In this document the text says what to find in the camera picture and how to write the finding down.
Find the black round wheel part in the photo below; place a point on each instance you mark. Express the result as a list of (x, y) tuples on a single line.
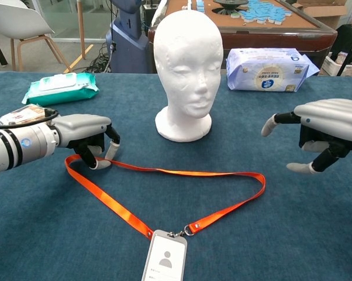
[(228, 8)]

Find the white chair wooden legs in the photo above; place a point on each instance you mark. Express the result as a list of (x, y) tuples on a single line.
[(15, 20)]

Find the brown mahjong table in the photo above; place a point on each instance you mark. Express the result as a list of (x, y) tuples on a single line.
[(281, 35)]

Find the white foam mannequin head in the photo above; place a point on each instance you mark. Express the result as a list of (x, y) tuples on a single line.
[(187, 58)]

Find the brown cardboard box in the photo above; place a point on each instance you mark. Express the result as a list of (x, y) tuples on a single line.
[(325, 13)]

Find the light wooden pole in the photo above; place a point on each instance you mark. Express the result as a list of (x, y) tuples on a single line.
[(81, 29)]

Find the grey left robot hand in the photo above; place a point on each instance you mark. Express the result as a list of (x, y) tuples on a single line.
[(82, 128)]

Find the blue mobile robot base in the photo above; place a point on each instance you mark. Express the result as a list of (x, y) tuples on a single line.
[(126, 47)]

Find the green wet wipes pack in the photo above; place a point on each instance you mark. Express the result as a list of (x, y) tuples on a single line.
[(62, 90)]

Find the blue felt table cover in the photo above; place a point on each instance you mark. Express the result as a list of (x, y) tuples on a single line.
[(176, 199)]

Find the white ID badge holder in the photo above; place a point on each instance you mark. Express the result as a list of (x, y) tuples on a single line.
[(165, 257)]

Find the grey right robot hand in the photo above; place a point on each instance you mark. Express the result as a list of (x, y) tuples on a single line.
[(334, 123)]

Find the white blue tissue pack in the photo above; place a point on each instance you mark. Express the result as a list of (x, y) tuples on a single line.
[(266, 73)]

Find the white storage box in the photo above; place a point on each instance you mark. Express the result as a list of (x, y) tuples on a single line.
[(331, 65)]

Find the blue mahjong tiles pile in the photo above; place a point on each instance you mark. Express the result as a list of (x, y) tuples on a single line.
[(263, 13)]

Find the biscuits in clear bag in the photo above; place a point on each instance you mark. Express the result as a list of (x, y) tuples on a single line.
[(24, 115)]

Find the black bag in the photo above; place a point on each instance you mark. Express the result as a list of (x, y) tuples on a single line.
[(345, 38)]

